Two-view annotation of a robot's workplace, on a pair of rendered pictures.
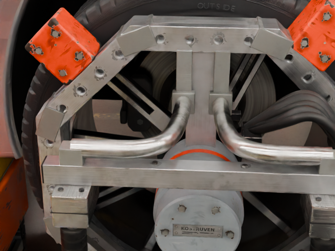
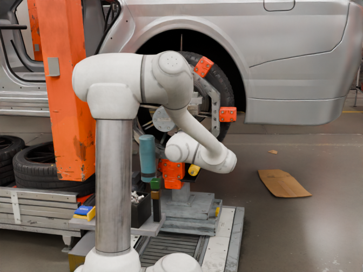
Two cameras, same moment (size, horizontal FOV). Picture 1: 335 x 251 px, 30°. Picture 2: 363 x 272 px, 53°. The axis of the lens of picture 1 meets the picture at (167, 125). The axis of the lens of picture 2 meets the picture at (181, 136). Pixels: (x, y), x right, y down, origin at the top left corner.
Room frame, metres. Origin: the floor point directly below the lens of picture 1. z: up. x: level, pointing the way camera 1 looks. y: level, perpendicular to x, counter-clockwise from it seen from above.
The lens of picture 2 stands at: (-1.05, -0.45, 1.29)
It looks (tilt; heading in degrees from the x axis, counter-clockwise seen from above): 16 degrees down; 10
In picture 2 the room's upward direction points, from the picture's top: 1 degrees counter-clockwise
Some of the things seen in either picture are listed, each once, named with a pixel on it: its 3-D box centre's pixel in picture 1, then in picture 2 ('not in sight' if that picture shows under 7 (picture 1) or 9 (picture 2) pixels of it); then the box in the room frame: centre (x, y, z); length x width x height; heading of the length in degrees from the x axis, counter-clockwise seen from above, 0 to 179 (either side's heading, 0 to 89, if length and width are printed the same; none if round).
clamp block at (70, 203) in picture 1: (76, 194); not in sight; (0.75, 0.13, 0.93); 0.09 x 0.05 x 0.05; 177
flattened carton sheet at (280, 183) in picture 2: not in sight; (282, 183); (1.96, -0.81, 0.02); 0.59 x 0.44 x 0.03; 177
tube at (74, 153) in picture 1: (132, 103); not in sight; (0.82, 0.05, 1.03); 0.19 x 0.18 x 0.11; 177
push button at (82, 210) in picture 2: not in sight; (84, 211); (0.44, 0.29, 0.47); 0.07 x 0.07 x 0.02; 87
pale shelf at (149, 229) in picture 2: not in sight; (117, 220); (0.43, 0.12, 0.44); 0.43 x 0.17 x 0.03; 87
